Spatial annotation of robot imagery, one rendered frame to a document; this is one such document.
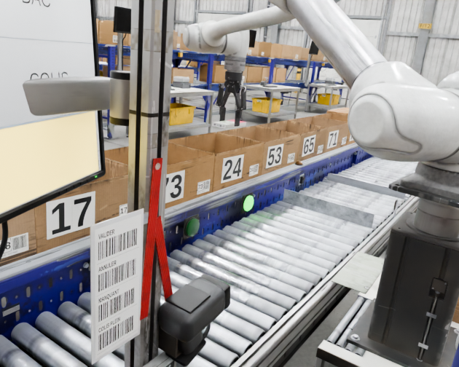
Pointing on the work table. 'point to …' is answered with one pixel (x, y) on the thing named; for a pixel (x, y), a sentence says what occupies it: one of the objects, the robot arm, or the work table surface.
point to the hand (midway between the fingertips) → (229, 118)
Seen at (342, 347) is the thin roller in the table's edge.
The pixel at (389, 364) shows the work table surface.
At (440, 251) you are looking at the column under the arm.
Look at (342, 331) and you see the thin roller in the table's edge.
